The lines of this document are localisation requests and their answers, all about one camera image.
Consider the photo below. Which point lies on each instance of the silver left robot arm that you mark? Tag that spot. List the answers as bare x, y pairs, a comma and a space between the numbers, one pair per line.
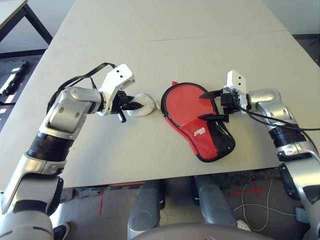
67, 112

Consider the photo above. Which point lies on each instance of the red black paddle case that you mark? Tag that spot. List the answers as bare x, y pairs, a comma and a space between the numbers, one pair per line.
200, 145

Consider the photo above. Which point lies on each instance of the grey right robot leg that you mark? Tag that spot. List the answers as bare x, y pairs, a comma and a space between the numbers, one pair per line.
215, 202

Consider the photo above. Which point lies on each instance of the black floor rack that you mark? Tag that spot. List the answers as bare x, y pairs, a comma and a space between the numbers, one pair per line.
15, 75

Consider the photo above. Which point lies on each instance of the red floor tape strip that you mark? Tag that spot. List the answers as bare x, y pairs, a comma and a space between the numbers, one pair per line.
101, 202

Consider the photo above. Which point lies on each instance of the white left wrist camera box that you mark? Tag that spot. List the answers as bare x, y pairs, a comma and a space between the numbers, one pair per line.
117, 77

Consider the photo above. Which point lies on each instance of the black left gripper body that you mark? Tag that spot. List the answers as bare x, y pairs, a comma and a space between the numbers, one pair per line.
120, 102

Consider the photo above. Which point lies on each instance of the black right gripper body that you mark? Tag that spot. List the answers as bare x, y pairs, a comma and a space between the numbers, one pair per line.
231, 102

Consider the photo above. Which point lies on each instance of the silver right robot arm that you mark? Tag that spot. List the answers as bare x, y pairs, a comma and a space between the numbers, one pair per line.
275, 105

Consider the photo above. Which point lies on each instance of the grey robot torso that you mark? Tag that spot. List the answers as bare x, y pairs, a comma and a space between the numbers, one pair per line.
200, 233

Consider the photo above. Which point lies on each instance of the black frame side desk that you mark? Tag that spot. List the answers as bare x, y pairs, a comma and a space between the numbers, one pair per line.
7, 10

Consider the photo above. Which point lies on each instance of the red ping-pong paddle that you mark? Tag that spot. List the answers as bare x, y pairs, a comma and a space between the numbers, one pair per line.
185, 105

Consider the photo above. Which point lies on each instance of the red floor tape cross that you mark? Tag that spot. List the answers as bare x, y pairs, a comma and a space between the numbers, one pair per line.
256, 191

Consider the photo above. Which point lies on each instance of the dark sneaker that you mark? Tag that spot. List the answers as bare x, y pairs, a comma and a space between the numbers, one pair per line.
61, 231

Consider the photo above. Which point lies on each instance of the white power strip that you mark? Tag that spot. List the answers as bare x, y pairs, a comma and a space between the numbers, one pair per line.
243, 224

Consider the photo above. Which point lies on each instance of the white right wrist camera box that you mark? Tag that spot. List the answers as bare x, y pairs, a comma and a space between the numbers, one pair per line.
236, 80

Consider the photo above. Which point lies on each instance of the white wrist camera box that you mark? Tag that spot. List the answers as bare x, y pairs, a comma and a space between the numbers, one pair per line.
236, 80
117, 77

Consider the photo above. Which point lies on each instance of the grey left robot leg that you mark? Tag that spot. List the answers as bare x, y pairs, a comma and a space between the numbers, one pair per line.
143, 205

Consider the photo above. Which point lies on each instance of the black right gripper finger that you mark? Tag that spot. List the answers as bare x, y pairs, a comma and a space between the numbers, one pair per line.
212, 95
212, 117

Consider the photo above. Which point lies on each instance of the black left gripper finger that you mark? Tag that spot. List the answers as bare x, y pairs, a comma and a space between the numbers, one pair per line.
131, 98
132, 106

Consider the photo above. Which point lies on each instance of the grey robot leg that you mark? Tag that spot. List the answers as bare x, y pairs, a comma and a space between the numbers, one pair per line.
143, 205
215, 202

